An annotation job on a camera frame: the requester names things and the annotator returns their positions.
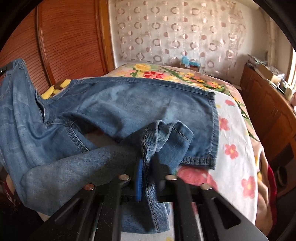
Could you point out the wooden sideboard cabinet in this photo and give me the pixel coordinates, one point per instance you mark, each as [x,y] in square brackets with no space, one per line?
[271,115]

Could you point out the yellow Pikachu plush toy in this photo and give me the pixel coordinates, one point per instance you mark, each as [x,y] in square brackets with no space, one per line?
[55,89]

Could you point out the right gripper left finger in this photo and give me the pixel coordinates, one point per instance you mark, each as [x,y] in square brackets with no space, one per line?
[95,212]

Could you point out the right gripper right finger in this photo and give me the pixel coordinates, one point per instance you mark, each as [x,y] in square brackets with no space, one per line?
[200,212]

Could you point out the blue denim jeans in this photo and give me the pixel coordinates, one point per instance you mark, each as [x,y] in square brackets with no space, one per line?
[93,129]

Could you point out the cardboard box on cabinet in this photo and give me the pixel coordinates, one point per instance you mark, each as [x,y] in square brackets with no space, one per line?
[265,72]

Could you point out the floral bed sheet mattress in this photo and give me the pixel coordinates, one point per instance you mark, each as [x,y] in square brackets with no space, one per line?
[242,174]

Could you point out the wooden louvered wardrobe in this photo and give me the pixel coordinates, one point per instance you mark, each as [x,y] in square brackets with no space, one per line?
[62,40]

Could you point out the pink circle pattern curtain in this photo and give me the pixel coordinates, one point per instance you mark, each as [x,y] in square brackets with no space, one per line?
[206,33]

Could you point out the blue item on box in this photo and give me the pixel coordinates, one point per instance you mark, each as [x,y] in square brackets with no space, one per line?
[189,63]

